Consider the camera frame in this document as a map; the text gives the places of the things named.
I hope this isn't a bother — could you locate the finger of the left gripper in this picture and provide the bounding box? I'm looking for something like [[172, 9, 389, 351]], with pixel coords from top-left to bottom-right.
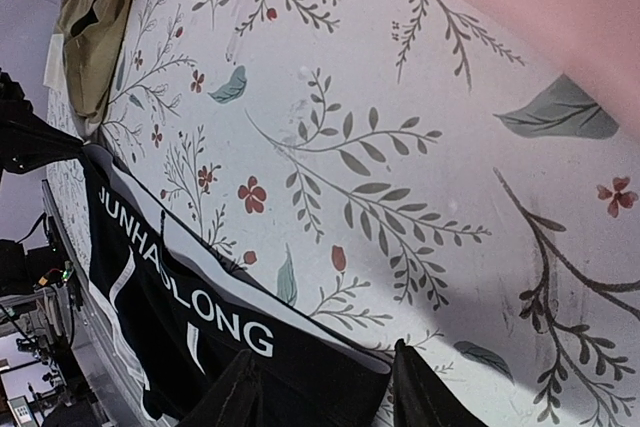
[[1, 100, 83, 172]]

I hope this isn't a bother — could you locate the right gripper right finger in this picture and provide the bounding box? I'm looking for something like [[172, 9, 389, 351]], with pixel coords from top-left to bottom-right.
[[392, 339, 486, 427]]

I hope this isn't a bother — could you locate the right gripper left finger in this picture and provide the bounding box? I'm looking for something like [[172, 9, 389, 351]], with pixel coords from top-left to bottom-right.
[[187, 350, 263, 427]]

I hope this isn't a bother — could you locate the black underwear white trim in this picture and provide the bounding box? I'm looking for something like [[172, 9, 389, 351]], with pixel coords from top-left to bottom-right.
[[81, 145, 391, 426]]

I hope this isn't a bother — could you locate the khaki underwear cream waistband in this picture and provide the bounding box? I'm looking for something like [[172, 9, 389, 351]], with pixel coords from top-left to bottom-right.
[[43, 0, 132, 138]]

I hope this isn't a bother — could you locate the floral table mat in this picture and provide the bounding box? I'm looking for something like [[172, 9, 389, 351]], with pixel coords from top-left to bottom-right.
[[44, 0, 640, 427]]

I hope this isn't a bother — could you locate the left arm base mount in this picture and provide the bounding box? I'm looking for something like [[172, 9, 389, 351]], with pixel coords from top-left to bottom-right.
[[1, 239, 69, 298]]

